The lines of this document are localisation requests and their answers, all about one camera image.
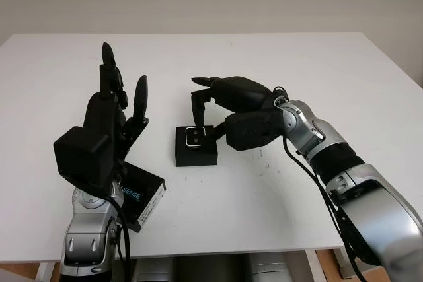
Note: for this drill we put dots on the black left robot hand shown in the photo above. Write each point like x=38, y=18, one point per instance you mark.
x=102, y=113

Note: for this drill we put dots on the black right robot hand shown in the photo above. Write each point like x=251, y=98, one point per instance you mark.
x=244, y=95

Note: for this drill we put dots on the small silver black camera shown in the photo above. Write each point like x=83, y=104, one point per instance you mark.
x=193, y=138

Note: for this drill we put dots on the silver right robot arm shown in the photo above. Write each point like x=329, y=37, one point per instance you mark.
x=380, y=212

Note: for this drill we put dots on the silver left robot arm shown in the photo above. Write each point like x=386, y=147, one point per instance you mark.
x=86, y=226

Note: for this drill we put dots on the black box base with insert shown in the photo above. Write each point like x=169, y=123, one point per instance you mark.
x=195, y=160

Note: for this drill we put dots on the black RealSense box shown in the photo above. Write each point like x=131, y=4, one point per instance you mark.
x=145, y=193

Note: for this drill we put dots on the silver left robot leg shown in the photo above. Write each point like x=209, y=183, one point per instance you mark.
x=153, y=270

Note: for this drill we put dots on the silver robot leg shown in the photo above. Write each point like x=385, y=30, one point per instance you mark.
x=153, y=270
x=269, y=268

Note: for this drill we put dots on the white table leg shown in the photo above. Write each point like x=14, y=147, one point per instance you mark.
x=46, y=272
x=319, y=267

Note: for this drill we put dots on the silver right robot leg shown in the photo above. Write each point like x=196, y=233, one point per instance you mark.
x=269, y=268

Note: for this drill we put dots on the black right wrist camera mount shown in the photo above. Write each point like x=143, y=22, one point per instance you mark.
x=254, y=128

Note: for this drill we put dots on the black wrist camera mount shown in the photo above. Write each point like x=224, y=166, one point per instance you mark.
x=82, y=156
x=254, y=128

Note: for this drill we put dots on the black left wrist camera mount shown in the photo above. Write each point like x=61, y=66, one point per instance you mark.
x=82, y=156

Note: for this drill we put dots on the white table frame bar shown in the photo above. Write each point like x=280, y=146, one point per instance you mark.
x=342, y=262

